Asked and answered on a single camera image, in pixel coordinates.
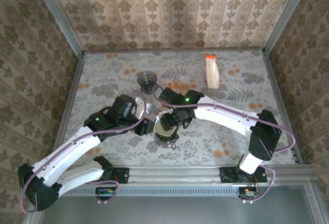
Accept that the white paper coffee filter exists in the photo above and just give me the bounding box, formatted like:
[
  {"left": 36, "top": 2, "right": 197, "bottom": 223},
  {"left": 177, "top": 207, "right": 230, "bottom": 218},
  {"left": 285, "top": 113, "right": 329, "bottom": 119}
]
[{"left": 153, "top": 115, "right": 180, "bottom": 138}]

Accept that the grey glass pitcher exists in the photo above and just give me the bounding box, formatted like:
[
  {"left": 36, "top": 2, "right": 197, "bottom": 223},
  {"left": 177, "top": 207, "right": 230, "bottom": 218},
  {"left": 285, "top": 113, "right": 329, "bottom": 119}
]
[{"left": 156, "top": 138, "right": 178, "bottom": 150}]

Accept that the pink glass pitcher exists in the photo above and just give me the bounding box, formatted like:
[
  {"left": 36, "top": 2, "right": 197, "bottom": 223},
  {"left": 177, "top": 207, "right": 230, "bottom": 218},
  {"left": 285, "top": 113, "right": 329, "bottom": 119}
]
[{"left": 169, "top": 79, "right": 185, "bottom": 90}]

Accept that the coffee filter bag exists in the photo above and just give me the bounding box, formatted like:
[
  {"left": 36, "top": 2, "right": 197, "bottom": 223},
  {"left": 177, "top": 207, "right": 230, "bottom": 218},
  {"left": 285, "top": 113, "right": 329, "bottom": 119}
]
[{"left": 205, "top": 54, "right": 221, "bottom": 89}]

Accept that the dark grey coffee dripper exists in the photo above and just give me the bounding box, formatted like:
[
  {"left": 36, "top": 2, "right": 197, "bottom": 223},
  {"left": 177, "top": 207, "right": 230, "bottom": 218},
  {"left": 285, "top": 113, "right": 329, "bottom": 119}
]
[{"left": 136, "top": 71, "right": 158, "bottom": 95}]

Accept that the floral tablecloth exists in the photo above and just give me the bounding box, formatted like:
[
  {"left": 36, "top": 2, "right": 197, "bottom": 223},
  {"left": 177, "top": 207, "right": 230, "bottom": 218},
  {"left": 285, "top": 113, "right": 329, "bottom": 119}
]
[{"left": 55, "top": 50, "right": 296, "bottom": 167}]

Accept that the slotted metal grille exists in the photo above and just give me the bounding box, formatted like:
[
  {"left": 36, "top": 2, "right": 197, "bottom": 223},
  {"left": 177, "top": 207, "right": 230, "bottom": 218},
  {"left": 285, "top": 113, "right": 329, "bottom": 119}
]
[{"left": 61, "top": 185, "right": 241, "bottom": 197}]

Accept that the small circuit board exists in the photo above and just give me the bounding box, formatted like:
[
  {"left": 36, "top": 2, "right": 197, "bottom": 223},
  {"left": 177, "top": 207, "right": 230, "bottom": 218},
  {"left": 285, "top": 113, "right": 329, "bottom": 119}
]
[
  {"left": 95, "top": 186, "right": 117, "bottom": 202},
  {"left": 237, "top": 186, "right": 259, "bottom": 201}
]

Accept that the grey metal shelf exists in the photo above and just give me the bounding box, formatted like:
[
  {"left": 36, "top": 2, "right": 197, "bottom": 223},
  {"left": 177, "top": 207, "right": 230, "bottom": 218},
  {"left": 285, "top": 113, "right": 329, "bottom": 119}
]
[{"left": 24, "top": 179, "right": 326, "bottom": 224}]

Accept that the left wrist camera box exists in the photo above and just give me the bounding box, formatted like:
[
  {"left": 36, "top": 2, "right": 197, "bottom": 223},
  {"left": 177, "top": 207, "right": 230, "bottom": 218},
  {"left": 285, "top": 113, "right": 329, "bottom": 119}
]
[{"left": 135, "top": 97, "right": 155, "bottom": 119}]

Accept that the purple cable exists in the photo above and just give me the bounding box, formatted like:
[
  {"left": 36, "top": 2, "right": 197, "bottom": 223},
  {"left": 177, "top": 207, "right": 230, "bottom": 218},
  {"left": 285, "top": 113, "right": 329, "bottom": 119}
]
[
  {"left": 152, "top": 84, "right": 296, "bottom": 203},
  {"left": 20, "top": 90, "right": 148, "bottom": 214}
]

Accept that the long aluminium mounting rail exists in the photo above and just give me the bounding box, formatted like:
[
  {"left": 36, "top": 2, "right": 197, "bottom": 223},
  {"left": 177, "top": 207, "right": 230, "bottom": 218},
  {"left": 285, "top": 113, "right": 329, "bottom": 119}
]
[{"left": 38, "top": 165, "right": 317, "bottom": 186}]

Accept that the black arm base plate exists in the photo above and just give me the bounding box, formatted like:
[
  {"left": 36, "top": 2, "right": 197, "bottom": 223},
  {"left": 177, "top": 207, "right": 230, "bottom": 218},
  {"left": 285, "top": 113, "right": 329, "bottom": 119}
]
[
  {"left": 84, "top": 166, "right": 129, "bottom": 184},
  {"left": 220, "top": 166, "right": 267, "bottom": 184}
]

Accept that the aluminium table side rail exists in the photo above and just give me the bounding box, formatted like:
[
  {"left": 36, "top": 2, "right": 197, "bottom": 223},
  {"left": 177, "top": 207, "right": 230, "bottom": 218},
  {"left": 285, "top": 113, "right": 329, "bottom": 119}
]
[
  {"left": 261, "top": 52, "right": 304, "bottom": 165},
  {"left": 48, "top": 53, "right": 86, "bottom": 166}
]

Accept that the aluminium frame post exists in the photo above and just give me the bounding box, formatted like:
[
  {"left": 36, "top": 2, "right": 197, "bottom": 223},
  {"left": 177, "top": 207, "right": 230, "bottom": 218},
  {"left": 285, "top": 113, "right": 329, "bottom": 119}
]
[
  {"left": 29, "top": 0, "right": 86, "bottom": 58},
  {"left": 261, "top": 0, "right": 314, "bottom": 55}
]

